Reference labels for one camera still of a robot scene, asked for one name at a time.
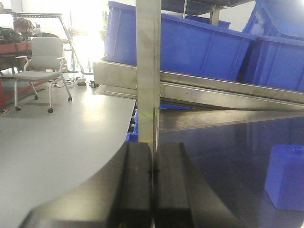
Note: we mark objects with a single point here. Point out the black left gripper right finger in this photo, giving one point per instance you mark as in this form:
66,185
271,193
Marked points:
183,198

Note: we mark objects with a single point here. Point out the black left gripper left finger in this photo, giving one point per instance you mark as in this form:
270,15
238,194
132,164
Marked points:
117,196

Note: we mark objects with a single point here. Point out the blue plastic block part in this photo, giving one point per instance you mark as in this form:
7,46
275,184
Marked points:
285,177

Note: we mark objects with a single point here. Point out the stainless steel shelf rack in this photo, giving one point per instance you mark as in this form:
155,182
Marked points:
145,82

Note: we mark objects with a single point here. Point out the white office chair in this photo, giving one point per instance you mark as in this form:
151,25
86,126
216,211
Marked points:
46,63

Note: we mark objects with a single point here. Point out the blue plastic bin left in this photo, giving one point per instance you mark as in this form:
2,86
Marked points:
187,46

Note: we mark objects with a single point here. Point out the blue plastic bin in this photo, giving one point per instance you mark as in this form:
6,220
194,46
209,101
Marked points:
278,18
187,46
274,62

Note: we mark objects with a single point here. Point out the red framed workbench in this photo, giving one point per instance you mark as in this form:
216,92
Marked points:
10,50

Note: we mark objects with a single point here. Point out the blue plastic bin far right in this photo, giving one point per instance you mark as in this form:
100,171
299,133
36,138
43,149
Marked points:
278,18

